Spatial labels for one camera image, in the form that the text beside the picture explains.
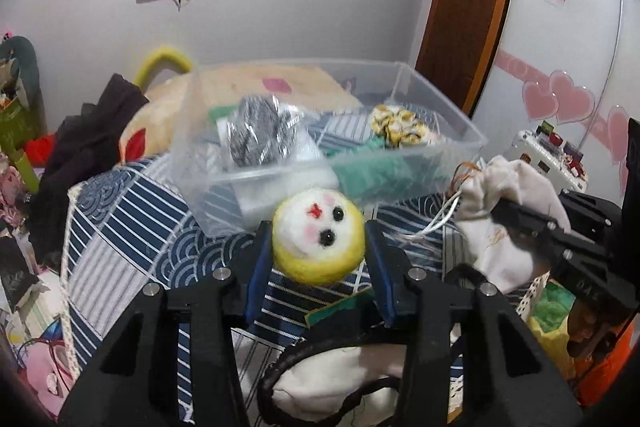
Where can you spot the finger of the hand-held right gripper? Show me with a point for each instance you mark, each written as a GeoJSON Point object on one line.
{"type": "Point", "coordinates": [542, 252]}
{"type": "Point", "coordinates": [525, 217]}

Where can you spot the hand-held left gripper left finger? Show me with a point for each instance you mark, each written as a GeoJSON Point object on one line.
{"type": "Point", "coordinates": [258, 274]}

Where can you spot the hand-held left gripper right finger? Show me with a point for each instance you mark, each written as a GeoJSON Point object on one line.
{"type": "Point", "coordinates": [381, 279]}

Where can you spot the yellow felt doll head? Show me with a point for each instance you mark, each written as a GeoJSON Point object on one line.
{"type": "Point", "coordinates": [317, 234]}

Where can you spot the clear plastic storage box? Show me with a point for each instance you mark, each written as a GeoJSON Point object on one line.
{"type": "Point", "coordinates": [440, 107]}

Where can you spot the green card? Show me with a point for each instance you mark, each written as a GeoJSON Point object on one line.
{"type": "Point", "coordinates": [340, 309]}

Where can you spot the white rack with small items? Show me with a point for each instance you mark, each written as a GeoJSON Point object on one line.
{"type": "Point", "coordinates": [547, 157]}

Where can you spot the green and yellow bag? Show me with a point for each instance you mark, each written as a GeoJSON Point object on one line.
{"type": "Point", "coordinates": [550, 317]}

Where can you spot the green knitted cloth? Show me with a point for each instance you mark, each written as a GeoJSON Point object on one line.
{"type": "Point", "coordinates": [372, 172]}

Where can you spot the blue patchwork blanket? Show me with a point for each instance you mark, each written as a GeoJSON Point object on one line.
{"type": "Point", "coordinates": [135, 227]}

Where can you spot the bagged steel wool scrubber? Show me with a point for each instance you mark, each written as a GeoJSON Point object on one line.
{"type": "Point", "coordinates": [260, 132]}

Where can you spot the yellow floral scrunchie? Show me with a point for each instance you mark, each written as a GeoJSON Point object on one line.
{"type": "Point", "coordinates": [397, 124]}

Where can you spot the white wardrobe with pink hearts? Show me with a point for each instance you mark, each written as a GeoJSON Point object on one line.
{"type": "Point", "coordinates": [565, 32]}

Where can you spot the beige pillow with red hearts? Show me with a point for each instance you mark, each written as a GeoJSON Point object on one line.
{"type": "Point", "coordinates": [165, 107]}

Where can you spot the black garment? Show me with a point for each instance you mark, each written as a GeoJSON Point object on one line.
{"type": "Point", "coordinates": [90, 142]}

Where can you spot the brown wooden door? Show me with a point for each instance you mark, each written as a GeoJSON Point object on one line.
{"type": "Point", "coordinates": [467, 7]}

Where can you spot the yellow hoop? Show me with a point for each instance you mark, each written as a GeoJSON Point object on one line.
{"type": "Point", "coordinates": [162, 57]}

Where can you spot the red cloth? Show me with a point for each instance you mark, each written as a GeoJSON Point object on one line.
{"type": "Point", "coordinates": [42, 149]}

